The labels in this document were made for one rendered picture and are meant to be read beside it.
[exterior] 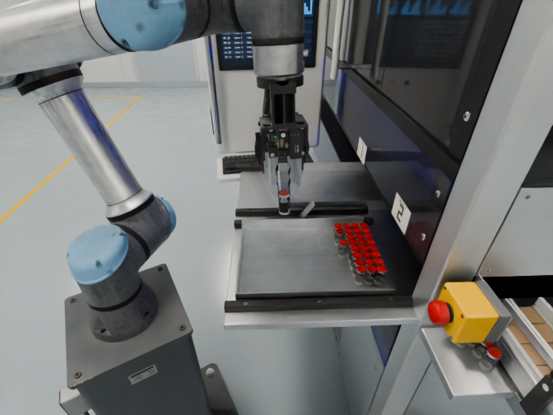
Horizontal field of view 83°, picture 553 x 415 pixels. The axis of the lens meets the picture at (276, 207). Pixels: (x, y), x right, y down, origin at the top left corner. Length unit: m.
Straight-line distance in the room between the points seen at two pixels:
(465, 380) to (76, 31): 0.77
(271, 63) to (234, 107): 0.98
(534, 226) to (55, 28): 0.72
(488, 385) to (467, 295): 0.18
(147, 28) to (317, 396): 1.47
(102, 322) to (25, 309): 1.46
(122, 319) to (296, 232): 0.47
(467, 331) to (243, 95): 1.17
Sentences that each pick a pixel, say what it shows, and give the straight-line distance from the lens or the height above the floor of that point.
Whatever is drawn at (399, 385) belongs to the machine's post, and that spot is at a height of 0.63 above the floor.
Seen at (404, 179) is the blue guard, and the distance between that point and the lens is 0.75.
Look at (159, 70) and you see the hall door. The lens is 6.31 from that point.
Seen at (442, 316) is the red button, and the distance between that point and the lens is 0.60.
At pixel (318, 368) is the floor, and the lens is 1.64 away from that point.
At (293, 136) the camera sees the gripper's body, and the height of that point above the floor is 1.26.
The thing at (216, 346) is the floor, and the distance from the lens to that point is 1.71.
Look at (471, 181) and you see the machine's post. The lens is 0.55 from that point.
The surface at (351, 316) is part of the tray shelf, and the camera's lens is 0.71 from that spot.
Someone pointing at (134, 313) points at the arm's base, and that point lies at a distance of 0.81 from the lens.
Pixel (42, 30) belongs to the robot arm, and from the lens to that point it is 0.50.
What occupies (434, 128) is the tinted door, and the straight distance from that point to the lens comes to 0.67.
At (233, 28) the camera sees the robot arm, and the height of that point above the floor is 1.40.
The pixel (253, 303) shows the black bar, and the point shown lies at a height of 0.90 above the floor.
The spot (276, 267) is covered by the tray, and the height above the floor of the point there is 0.88.
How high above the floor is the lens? 1.44
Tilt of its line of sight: 35 degrees down
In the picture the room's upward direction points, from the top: straight up
